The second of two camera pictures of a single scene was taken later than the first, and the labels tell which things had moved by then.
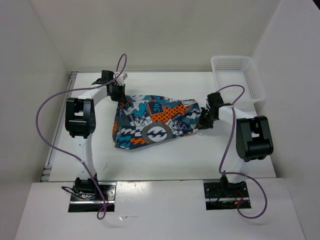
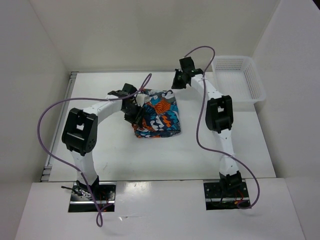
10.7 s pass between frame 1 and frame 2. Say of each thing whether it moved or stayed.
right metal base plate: stayed
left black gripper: moved
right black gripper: moved
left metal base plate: stayed
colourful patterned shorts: moved
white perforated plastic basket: stayed
